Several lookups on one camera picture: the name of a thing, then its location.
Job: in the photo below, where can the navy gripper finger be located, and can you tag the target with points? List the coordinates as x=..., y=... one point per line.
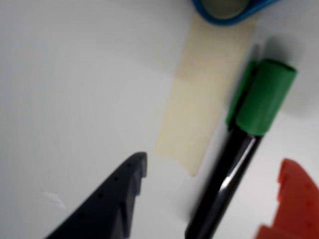
x=104, y=206

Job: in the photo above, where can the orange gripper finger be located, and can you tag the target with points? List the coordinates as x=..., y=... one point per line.
x=299, y=204

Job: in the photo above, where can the green marker with black barrel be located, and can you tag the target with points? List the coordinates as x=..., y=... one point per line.
x=264, y=99

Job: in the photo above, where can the long beige tape strip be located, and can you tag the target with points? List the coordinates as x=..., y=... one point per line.
x=199, y=112

